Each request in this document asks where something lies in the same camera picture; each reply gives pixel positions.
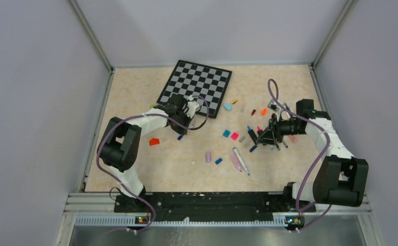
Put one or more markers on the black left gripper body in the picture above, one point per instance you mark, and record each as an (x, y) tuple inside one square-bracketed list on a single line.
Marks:
[(183, 120)]

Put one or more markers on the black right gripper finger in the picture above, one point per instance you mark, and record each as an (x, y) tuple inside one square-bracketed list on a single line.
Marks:
[(274, 122), (266, 138)]

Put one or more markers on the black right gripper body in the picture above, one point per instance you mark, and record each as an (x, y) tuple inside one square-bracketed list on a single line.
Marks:
[(290, 127)]

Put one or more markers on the black highlighter pink cap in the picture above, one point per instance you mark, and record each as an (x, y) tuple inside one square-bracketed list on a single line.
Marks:
[(259, 130)]

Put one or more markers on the black highlighter blue cap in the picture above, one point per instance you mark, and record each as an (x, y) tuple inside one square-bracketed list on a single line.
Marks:
[(252, 134)]

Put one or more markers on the pink cap of highlighter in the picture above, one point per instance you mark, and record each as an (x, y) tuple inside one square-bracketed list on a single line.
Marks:
[(234, 136)]

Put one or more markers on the pale purple highlighter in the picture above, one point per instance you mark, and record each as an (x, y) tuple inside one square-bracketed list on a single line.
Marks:
[(235, 161)]

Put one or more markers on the blue cap of highlighter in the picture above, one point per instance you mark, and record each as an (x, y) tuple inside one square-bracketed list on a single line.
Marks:
[(226, 133)]

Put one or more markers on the purple highlighter cap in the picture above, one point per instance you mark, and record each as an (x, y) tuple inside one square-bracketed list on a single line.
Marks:
[(208, 157)]

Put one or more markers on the light blue highlighter cap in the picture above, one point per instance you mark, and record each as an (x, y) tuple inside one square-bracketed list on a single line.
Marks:
[(227, 107)]

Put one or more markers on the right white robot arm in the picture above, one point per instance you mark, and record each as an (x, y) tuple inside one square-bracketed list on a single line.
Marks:
[(341, 178)]

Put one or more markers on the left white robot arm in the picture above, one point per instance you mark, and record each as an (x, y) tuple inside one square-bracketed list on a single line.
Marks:
[(118, 149)]

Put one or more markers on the black grey chessboard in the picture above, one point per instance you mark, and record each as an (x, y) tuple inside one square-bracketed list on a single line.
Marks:
[(189, 78)]

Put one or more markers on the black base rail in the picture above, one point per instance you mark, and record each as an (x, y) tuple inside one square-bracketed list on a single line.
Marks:
[(165, 201)]

